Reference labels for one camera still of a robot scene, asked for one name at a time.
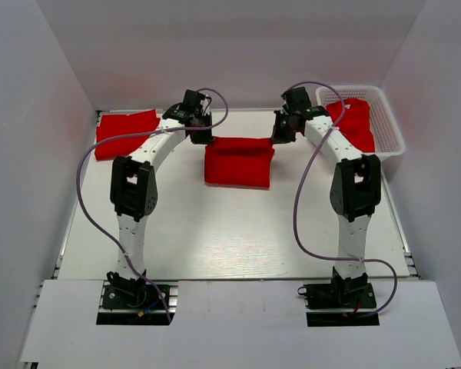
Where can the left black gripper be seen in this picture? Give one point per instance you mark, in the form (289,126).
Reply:
(204,138)

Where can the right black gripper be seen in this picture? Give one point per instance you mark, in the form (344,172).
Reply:
(278,136)

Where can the red t shirt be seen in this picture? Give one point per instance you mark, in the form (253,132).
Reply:
(238,162)
(115,125)

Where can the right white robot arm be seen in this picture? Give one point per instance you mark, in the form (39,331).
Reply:
(354,194)

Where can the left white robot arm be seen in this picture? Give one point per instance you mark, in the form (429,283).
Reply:
(134,192)

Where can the red t shirts in basket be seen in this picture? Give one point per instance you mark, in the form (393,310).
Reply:
(355,125)

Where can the folded red t shirt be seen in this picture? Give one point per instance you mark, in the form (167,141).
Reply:
(115,125)

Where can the white plastic basket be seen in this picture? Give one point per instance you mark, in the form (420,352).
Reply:
(388,123)

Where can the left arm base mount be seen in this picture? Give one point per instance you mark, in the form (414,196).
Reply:
(130,302)

